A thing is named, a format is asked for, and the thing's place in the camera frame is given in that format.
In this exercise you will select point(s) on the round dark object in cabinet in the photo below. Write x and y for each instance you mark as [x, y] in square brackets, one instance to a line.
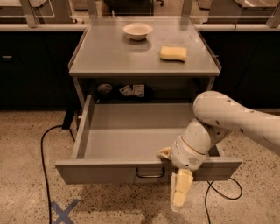
[104, 91]

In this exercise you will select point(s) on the grey top drawer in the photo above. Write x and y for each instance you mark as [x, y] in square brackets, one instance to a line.
[119, 142]

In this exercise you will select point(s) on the black object with white labels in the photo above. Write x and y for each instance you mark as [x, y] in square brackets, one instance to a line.
[134, 92]

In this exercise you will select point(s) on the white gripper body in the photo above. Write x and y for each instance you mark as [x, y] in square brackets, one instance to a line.
[184, 155]

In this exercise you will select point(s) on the dark lab counter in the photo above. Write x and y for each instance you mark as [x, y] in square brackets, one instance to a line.
[34, 74]

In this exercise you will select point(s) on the blue tape cross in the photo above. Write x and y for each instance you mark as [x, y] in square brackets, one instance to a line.
[63, 214]

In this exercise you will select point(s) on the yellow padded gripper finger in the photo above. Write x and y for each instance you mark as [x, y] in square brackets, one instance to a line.
[165, 153]
[180, 186]

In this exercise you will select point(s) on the white bowl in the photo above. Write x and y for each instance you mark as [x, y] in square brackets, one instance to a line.
[137, 31]

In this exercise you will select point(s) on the grey drawer cabinet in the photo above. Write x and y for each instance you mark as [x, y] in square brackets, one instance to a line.
[107, 55]

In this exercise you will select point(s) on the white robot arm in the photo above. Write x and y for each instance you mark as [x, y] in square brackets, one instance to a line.
[215, 116]

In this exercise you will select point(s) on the yellow sponge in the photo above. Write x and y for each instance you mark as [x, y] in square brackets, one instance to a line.
[173, 53]

